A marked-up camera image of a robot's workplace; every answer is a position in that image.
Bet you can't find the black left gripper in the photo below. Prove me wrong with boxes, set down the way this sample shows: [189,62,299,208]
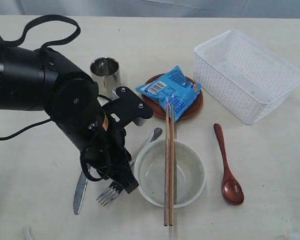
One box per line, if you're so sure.
[79,86,153,194]

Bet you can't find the silver metal utensil handle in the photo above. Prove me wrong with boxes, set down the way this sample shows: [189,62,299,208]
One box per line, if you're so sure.
[96,127,163,207]

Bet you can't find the pale green ceramic bowl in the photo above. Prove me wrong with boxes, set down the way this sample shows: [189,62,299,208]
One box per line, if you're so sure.
[133,139,206,208]

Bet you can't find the dark metal knife handle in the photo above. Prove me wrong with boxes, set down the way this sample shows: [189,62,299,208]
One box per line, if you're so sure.
[73,171,88,215]

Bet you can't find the wooden chopstick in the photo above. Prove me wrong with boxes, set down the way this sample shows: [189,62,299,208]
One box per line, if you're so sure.
[168,103,175,226]
[163,102,170,226]

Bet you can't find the blue snack packet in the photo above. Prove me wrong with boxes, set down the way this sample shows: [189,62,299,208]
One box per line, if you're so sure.
[135,65,202,122]

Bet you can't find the stainless steel cup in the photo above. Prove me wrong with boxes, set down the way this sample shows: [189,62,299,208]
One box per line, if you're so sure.
[90,56,121,99]

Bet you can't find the brown wooden spoon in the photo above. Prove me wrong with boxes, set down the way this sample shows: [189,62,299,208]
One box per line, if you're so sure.
[213,123,245,206]

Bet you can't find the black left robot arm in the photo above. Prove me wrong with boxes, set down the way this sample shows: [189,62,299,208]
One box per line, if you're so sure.
[0,36,153,193]

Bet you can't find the white perforated plastic basket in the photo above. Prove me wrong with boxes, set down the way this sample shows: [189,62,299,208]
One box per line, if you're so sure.
[193,30,300,125]

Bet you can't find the white backdrop curtain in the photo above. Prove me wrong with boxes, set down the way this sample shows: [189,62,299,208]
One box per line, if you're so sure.
[0,0,300,19]

